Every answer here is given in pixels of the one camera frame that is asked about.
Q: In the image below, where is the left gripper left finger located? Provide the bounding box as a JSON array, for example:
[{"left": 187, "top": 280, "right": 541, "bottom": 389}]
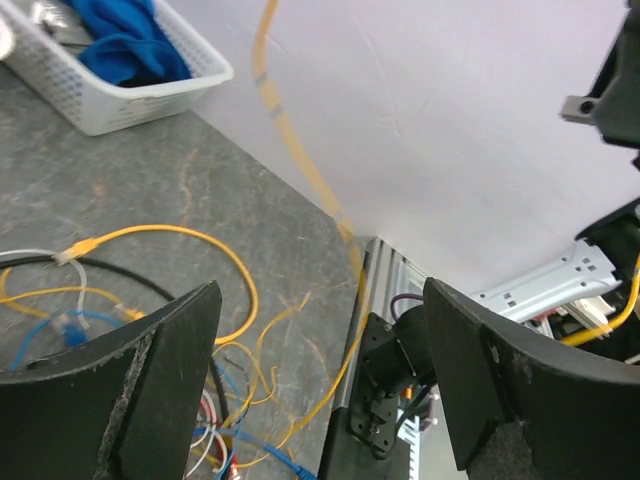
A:
[{"left": 1, "top": 282, "right": 222, "bottom": 479}]

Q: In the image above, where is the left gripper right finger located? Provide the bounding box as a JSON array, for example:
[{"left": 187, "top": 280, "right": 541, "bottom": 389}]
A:
[{"left": 424, "top": 278, "right": 639, "bottom": 479}]

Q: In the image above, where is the thick yellow ethernet cable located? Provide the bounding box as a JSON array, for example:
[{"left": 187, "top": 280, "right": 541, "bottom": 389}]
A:
[{"left": 52, "top": 0, "right": 640, "bottom": 441}]

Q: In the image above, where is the right white perforated basket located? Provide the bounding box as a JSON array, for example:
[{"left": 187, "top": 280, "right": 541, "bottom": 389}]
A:
[{"left": 0, "top": 0, "right": 235, "bottom": 137}]

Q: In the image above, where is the blue towel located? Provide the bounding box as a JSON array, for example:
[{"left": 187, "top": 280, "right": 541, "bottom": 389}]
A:
[{"left": 65, "top": 0, "right": 192, "bottom": 88}]

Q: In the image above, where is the grey cloth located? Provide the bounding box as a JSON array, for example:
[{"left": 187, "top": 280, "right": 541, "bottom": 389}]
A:
[{"left": 27, "top": 1, "right": 94, "bottom": 48}]

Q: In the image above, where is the light blue cable duct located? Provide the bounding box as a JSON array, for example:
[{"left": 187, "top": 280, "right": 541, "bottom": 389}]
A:
[{"left": 398, "top": 416, "right": 438, "bottom": 480}]

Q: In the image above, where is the red thin wire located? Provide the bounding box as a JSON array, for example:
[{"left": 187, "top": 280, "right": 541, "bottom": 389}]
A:
[{"left": 197, "top": 389, "right": 239, "bottom": 480}]

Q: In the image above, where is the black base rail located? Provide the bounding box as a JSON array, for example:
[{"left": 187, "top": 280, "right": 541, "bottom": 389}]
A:
[{"left": 318, "top": 305, "right": 436, "bottom": 479}]

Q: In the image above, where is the black cable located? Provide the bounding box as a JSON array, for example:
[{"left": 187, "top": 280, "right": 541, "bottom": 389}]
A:
[{"left": 0, "top": 257, "right": 231, "bottom": 416}]

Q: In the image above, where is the thin yellow wire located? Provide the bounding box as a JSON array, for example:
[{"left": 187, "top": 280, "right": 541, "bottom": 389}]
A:
[{"left": 0, "top": 267, "right": 311, "bottom": 441}]

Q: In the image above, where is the white thin wire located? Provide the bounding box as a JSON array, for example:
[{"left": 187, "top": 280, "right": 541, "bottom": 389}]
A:
[{"left": 0, "top": 248, "right": 236, "bottom": 471}]

